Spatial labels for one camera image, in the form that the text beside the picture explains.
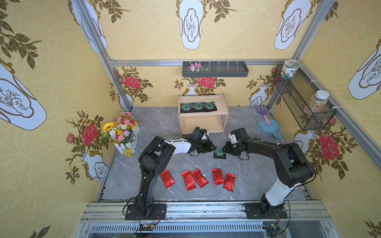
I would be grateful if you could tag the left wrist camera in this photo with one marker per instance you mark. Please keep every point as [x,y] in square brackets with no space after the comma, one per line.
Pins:
[205,136]

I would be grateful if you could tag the purple pink toy rake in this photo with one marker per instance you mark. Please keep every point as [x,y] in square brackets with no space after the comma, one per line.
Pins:
[261,109]

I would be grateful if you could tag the pink flowers in tray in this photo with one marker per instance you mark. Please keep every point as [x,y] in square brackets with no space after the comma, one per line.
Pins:
[197,67]

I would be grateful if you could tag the grey wall tray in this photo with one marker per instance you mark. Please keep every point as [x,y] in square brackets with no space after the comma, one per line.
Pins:
[219,68]

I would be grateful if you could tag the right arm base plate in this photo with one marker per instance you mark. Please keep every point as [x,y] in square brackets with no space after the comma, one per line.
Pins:
[264,211]

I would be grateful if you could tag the red tea bag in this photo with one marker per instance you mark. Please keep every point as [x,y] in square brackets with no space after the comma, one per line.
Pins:
[218,176]
[199,178]
[229,182]
[167,178]
[188,180]

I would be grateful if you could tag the wooden two-tier shelf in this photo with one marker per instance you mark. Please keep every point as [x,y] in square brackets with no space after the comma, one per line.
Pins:
[213,122]

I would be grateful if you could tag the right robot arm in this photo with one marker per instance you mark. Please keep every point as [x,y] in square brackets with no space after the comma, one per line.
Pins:
[292,169]

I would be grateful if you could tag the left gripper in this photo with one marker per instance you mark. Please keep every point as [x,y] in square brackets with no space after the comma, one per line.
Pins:
[207,145]

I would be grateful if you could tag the patterned lidded jar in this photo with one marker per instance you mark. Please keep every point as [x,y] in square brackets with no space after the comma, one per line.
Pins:
[289,68]

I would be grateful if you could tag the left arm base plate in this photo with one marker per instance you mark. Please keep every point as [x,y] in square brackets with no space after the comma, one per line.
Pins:
[155,212]

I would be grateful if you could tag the flower bouquet in white planter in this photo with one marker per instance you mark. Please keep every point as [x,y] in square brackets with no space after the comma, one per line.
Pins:
[123,133]

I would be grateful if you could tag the small connector right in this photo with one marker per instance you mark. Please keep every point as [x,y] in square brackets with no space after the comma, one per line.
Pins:
[272,231]

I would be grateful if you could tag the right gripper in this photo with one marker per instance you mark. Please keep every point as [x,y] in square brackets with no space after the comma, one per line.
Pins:
[231,147]

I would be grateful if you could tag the black wire wall basket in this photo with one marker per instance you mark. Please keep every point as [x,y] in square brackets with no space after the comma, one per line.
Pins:
[296,93]

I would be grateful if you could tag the green tea bag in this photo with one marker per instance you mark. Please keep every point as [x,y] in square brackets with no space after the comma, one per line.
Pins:
[186,108]
[209,107]
[219,154]
[198,107]

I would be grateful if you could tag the glass jar of sprinkles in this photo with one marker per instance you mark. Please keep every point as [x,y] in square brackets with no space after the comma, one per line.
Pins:
[316,102]

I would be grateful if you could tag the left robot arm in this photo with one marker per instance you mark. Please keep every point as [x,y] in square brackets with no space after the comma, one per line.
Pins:
[153,162]

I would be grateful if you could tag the small circuit board left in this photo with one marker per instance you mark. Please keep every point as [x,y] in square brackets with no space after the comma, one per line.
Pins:
[146,227]

